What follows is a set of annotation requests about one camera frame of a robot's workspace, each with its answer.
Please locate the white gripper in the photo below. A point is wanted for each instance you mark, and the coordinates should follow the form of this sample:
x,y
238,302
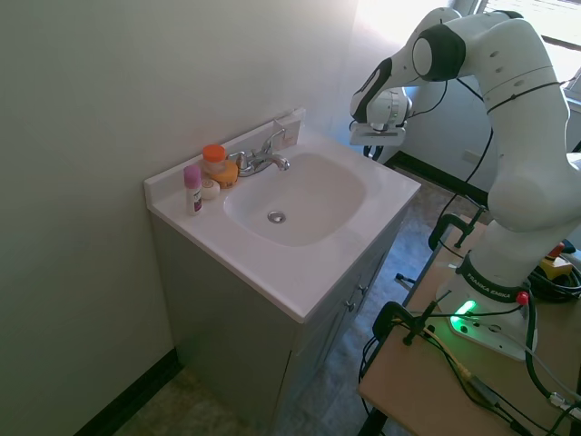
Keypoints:
x,y
377,134

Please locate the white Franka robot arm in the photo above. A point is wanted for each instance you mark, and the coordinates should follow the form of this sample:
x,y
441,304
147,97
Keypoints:
x,y
522,136

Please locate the black baseboard strip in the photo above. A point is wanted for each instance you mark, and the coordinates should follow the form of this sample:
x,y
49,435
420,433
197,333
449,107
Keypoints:
x,y
127,395
436,172

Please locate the white card box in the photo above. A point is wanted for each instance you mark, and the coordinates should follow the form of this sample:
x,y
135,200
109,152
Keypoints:
x,y
290,129

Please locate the black C clamp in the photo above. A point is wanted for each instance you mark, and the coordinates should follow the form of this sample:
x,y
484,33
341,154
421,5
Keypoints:
x,y
447,224
390,318

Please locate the chrome sink drain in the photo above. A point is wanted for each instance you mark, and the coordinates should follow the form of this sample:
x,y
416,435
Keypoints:
x,y
277,216

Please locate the metal cabinet knob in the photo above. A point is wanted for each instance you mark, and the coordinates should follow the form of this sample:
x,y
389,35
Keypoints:
x,y
361,287
350,304

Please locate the white sink vanity top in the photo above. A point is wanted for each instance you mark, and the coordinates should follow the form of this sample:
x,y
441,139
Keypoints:
x,y
290,272

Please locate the orange round tub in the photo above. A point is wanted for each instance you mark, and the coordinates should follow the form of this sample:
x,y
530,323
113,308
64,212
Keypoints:
x,y
227,175

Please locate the clear jar with orange lid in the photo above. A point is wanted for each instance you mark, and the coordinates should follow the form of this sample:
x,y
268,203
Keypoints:
x,y
213,155

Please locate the small white round jar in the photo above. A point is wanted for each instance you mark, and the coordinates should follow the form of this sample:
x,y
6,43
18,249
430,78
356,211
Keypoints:
x,y
210,189

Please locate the white stick with pink cap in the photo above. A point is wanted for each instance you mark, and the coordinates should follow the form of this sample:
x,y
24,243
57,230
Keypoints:
x,y
193,191

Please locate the red round plug cap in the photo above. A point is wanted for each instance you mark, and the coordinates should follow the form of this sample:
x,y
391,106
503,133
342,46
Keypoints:
x,y
522,298

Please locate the yellow emergency stop box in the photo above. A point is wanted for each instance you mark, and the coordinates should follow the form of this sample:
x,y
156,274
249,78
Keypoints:
x,y
559,268

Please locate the grey vanity cabinet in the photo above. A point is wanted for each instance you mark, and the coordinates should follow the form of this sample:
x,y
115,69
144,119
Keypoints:
x,y
236,327

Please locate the light wooden robot table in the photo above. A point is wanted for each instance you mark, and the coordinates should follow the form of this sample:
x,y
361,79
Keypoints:
x,y
408,377

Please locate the white wall outlet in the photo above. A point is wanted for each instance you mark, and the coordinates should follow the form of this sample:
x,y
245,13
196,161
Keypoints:
x,y
471,156

